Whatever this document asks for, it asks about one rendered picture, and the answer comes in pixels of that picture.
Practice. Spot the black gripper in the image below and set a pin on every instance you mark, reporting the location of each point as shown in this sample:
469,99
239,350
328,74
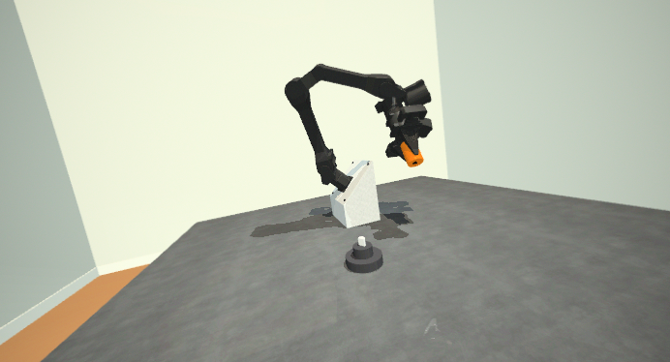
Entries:
404,127

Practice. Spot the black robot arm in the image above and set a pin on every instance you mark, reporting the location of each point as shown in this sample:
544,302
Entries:
378,85

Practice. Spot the orange tapered knob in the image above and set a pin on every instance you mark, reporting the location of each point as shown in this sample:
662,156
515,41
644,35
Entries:
411,159

